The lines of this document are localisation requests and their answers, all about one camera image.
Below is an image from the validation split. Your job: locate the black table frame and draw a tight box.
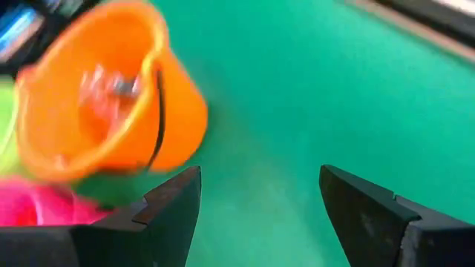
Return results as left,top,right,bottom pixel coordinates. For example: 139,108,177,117
344,0,475,64

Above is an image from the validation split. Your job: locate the orange plastic bucket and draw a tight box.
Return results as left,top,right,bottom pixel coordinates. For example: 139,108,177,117
14,0,209,182

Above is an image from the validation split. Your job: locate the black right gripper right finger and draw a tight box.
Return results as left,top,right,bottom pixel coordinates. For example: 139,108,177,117
318,165,475,267

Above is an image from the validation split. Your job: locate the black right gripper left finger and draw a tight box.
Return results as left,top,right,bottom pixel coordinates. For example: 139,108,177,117
0,165,203,267

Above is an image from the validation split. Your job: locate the lime green plastic bucket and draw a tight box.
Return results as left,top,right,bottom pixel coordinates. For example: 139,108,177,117
0,76,23,175

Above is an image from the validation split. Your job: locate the blue white candy bar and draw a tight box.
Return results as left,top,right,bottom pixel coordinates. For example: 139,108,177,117
0,1,49,64

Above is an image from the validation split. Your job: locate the pink plastic bucket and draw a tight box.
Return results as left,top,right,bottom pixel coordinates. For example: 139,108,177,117
0,177,112,227

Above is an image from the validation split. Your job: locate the clear wrapped candy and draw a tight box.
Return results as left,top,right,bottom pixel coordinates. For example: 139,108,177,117
79,65,144,108

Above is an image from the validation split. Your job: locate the green table mat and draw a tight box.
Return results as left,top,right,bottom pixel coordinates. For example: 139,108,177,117
70,0,475,267

